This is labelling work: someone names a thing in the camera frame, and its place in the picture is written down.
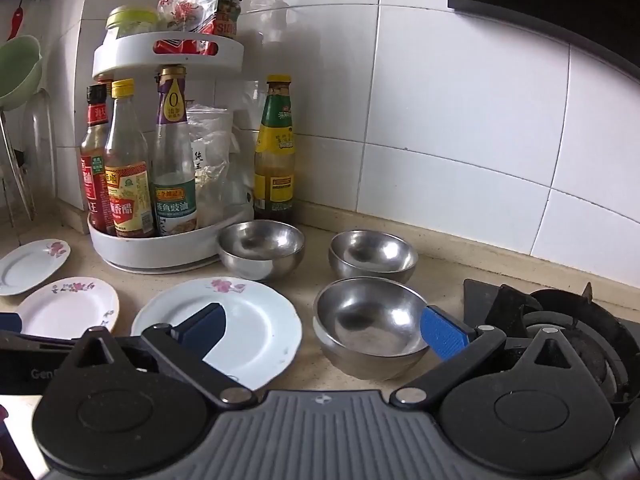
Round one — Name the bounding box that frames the small white floral plate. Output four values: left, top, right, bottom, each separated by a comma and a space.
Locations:
16, 276, 121, 337
0, 239, 71, 297

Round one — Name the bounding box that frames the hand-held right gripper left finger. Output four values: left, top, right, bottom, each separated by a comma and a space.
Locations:
57, 302, 256, 407

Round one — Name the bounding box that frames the purple label sauce bottle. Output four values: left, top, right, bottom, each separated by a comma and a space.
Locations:
151, 66, 199, 237

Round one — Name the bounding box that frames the black burner grate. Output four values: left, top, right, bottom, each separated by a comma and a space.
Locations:
487, 282, 640, 402

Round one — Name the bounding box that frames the dark lid red label jar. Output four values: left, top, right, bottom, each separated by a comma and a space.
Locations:
215, 0, 244, 41

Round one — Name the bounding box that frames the white two-tier rotating rack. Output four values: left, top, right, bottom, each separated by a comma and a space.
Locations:
87, 30, 252, 276

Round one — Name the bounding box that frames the clear plastic bag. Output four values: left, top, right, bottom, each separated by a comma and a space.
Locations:
186, 102, 236, 231

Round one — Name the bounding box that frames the red and white snack bag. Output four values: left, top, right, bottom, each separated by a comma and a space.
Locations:
157, 0, 226, 56

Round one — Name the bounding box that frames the yellow-green lid jar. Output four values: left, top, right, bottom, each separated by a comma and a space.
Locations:
105, 6, 160, 41

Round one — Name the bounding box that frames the clear glass cup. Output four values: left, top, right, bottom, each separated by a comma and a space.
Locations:
22, 89, 57, 197

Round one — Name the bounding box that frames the green label yellow cap bottle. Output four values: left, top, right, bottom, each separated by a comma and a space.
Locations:
253, 74, 296, 224

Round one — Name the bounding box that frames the red label dark sauce bottle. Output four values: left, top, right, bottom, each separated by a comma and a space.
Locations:
80, 84, 114, 234

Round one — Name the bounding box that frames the yellow cap vinegar bottle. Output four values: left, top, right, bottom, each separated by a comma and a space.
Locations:
104, 79, 157, 239

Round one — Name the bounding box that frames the stainless steel bowl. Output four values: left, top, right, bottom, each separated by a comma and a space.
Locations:
328, 230, 419, 285
216, 220, 306, 282
314, 317, 431, 382
313, 277, 432, 357

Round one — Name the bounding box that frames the large white floral plate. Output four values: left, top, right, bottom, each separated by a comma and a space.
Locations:
131, 277, 304, 392

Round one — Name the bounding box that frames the green plastic bowl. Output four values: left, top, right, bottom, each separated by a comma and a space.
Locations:
0, 35, 44, 111

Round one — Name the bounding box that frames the red chili ornament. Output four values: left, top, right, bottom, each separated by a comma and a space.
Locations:
6, 7, 25, 42

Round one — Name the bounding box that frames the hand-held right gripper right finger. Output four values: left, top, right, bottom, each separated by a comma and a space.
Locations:
391, 305, 593, 407

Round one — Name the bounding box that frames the metal dish rack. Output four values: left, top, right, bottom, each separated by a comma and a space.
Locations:
0, 110, 38, 226

